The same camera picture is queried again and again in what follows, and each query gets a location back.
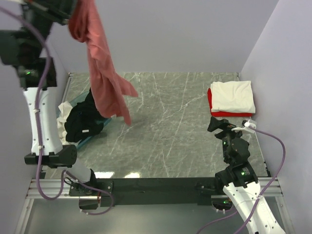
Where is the folded red t shirt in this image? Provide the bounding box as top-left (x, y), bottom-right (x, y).
top-left (207, 88), bottom-right (253, 117)

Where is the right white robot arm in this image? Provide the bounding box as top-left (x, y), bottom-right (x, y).
top-left (207, 117), bottom-right (285, 234)

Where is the black t shirt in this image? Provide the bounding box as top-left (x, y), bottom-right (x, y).
top-left (65, 89), bottom-right (107, 143)

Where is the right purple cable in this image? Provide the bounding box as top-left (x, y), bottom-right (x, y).
top-left (195, 128), bottom-right (286, 234)

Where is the pink t shirt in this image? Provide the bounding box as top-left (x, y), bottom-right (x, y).
top-left (68, 0), bottom-right (138, 125)

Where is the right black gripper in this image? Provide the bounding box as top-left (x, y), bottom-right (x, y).
top-left (207, 116), bottom-right (246, 163)

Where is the folded white t shirt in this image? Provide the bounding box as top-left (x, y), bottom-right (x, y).
top-left (210, 80), bottom-right (256, 114)

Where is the black base crossbar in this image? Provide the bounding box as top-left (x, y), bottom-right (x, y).
top-left (69, 177), bottom-right (232, 210)

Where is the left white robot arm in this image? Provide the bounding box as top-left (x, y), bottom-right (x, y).
top-left (0, 0), bottom-right (98, 196)

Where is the crumpled white t shirt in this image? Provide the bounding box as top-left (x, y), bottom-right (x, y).
top-left (57, 101), bottom-right (73, 145)

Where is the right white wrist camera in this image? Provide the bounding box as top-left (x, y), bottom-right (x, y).
top-left (232, 119), bottom-right (256, 134)

